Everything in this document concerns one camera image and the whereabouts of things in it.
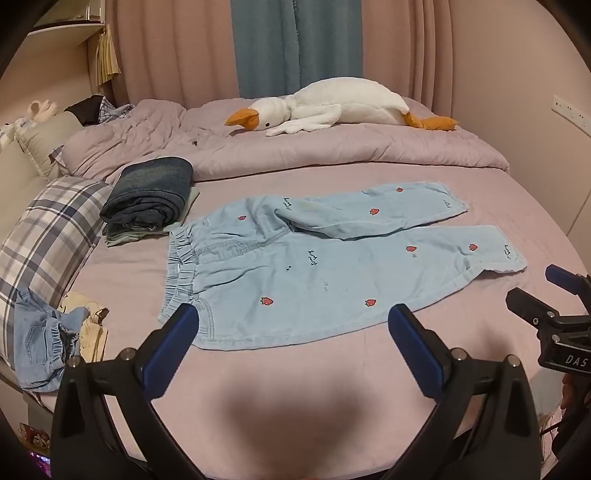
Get beige pillow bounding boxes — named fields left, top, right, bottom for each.
left=16, top=111, right=86, bottom=178

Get yellow striped hanging cloth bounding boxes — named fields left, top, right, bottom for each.
left=95, top=25, right=122, bottom=86

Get white goose plush toy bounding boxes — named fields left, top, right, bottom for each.
left=225, top=78, right=460, bottom=138

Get white wall shelf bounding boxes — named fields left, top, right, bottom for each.
left=28, top=21, right=106, bottom=42

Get ruffled denim garment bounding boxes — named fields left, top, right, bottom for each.
left=13, top=288, right=90, bottom=393

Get dark brown cloth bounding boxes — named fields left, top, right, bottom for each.
left=65, top=95, right=109, bottom=125

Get colourful box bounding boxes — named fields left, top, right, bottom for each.
left=18, top=422, right=54, bottom=467

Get cream garment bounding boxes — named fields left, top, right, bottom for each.
left=58, top=292, right=110, bottom=363

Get pink quilt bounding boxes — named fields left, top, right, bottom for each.
left=60, top=98, right=510, bottom=183

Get light blue strawberry pants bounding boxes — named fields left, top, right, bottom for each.
left=158, top=182, right=528, bottom=352

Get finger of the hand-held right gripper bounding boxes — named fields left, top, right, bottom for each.
left=545, top=264, right=591, bottom=296
left=505, top=288, right=561, bottom=330

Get pink curtain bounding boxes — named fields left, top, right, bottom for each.
left=105, top=0, right=241, bottom=109
left=362, top=0, right=462, bottom=114

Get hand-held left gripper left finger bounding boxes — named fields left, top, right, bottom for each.
left=50, top=303, right=206, bottom=480

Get plaid cloth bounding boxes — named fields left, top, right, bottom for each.
left=99, top=97, right=134, bottom=123

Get folded light green garment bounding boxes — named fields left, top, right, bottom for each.
left=104, top=187, right=201, bottom=247

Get person's right hand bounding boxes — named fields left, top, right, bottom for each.
left=561, top=371, right=587, bottom=411

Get pink bed sheet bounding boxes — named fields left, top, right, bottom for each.
left=32, top=164, right=587, bottom=480

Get folded dark blue garment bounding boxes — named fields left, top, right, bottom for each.
left=100, top=157, right=194, bottom=229

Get blue curtain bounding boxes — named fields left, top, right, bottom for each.
left=229, top=0, right=365, bottom=100

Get white wall socket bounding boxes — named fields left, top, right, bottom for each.
left=551, top=95, right=591, bottom=132

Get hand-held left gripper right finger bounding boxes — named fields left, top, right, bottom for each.
left=387, top=303, right=542, bottom=480

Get plaid pillow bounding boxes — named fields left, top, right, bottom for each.
left=0, top=176, right=114, bottom=365

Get cream plush toy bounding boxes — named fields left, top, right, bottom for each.
left=25, top=99, right=58, bottom=123

